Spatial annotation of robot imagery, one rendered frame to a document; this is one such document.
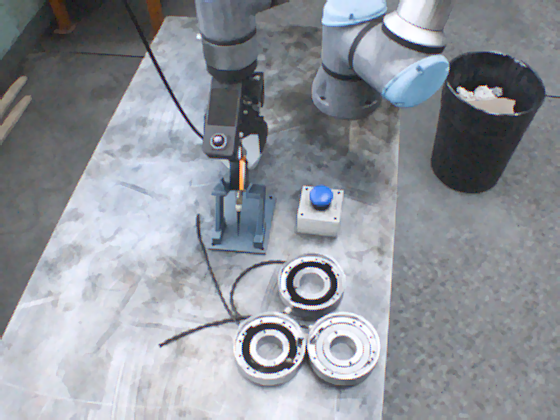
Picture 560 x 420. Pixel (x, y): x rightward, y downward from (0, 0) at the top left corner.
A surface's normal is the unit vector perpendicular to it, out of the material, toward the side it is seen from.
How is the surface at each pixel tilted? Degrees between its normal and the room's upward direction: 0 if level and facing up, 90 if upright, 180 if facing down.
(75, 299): 0
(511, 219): 0
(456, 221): 0
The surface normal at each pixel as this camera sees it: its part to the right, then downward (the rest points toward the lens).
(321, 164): -0.02, -0.61
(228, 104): -0.09, -0.11
